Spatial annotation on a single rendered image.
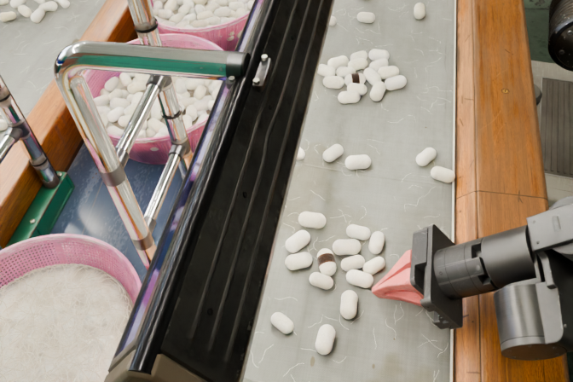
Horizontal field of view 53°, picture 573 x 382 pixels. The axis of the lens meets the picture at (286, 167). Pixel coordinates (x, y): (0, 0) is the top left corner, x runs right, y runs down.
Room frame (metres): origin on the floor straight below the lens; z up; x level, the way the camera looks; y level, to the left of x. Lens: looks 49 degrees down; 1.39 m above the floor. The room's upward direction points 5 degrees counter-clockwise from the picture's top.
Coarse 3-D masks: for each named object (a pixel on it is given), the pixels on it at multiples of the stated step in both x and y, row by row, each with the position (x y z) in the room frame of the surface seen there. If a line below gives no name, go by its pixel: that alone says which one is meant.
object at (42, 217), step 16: (0, 80) 0.59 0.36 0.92; (0, 96) 0.58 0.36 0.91; (0, 112) 0.58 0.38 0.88; (16, 112) 0.59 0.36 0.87; (16, 128) 0.58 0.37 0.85; (0, 144) 0.55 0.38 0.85; (32, 144) 0.59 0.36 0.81; (0, 160) 0.53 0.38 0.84; (32, 160) 0.58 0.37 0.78; (48, 160) 0.60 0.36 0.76; (48, 176) 0.58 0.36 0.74; (64, 176) 0.61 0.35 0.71; (48, 192) 0.57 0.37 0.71; (64, 192) 0.59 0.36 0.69; (32, 208) 0.55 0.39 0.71; (48, 208) 0.55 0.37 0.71; (32, 224) 0.51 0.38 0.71; (48, 224) 0.53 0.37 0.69; (16, 240) 0.49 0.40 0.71; (0, 272) 0.44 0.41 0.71
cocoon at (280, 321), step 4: (276, 312) 0.32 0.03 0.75; (280, 312) 0.32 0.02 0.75; (272, 316) 0.31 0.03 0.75; (276, 316) 0.31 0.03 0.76; (280, 316) 0.31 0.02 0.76; (284, 316) 0.31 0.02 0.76; (272, 320) 0.31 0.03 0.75; (276, 320) 0.31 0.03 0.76; (280, 320) 0.31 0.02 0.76; (284, 320) 0.31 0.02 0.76; (288, 320) 0.31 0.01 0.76; (276, 324) 0.30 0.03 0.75; (280, 324) 0.30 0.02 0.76; (284, 324) 0.30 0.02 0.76; (288, 324) 0.30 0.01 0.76; (292, 324) 0.30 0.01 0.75; (280, 328) 0.30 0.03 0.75; (284, 328) 0.30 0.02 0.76; (288, 328) 0.30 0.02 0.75; (292, 328) 0.30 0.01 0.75; (284, 332) 0.29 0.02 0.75; (288, 332) 0.29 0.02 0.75
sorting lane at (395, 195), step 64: (384, 0) 0.96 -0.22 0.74; (448, 0) 0.94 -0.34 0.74; (448, 64) 0.76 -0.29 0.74; (320, 128) 0.63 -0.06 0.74; (384, 128) 0.62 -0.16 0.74; (448, 128) 0.61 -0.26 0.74; (320, 192) 0.51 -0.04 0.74; (384, 192) 0.49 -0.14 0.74; (448, 192) 0.48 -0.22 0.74; (384, 256) 0.39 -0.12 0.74; (320, 320) 0.31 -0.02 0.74; (384, 320) 0.30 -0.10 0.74
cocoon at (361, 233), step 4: (352, 224) 0.43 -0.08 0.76; (348, 228) 0.43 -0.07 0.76; (352, 228) 0.43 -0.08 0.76; (356, 228) 0.43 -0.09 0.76; (360, 228) 0.43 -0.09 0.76; (364, 228) 0.43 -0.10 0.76; (348, 232) 0.42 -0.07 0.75; (352, 232) 0.42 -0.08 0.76; (356, 232) 0.42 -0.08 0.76; (360, 232) 0.42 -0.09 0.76; (364, 232) 0.42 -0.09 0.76; (368, 232) 0.42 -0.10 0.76; (352, 236) 0.42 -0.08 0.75; (356, 236) 0.42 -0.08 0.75; (360, 236) 0.42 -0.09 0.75; (364, 236) 0.41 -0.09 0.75; (368, 236) 0.42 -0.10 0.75
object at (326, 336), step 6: (324, 330) 0.29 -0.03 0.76; (330, 330) 0.29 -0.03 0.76; (318, 336) 0.28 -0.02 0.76; (324, 336) 0.28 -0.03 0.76; (330, 336) 0.28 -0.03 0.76; (318, 342) 0.27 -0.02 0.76; (324, 342) 0.27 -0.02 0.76; (330, 342) 0.27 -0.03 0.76; (318, 348) 0.27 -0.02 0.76; (324, 348) 0.27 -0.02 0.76; (330, 348) 0.27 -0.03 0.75; (324, 354) 0.26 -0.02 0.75
